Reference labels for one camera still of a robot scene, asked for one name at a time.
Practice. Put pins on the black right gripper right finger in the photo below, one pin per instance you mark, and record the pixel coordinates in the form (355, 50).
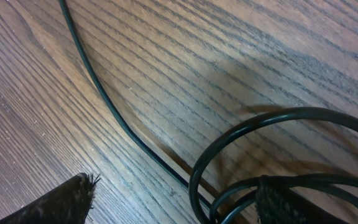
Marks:
(278, 204)

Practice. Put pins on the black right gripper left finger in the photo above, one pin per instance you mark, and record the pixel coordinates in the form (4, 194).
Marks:
(69, 203)

